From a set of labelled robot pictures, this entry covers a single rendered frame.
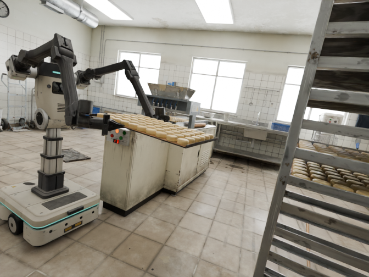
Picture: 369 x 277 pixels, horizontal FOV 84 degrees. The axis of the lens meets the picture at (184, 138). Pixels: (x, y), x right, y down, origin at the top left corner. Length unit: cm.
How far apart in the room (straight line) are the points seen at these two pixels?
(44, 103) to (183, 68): 439
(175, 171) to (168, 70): 387
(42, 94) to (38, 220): 86
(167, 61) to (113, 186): 442
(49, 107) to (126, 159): 71
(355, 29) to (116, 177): 185
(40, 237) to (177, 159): 142
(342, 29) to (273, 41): 483
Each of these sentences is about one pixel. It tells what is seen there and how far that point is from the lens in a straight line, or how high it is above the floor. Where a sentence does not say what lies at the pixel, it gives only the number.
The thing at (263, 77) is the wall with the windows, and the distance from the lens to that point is 538.
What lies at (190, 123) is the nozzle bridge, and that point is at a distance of 240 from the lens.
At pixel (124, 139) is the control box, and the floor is 76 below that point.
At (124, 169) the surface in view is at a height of 47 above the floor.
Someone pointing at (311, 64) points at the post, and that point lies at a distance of 70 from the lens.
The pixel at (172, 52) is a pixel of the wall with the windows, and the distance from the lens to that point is 593.
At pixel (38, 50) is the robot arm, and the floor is 131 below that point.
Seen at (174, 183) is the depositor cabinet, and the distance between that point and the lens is 250.
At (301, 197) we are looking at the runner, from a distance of 119.
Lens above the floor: 115
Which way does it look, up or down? 10 degrees down
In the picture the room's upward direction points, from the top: 9 degrees clockwise
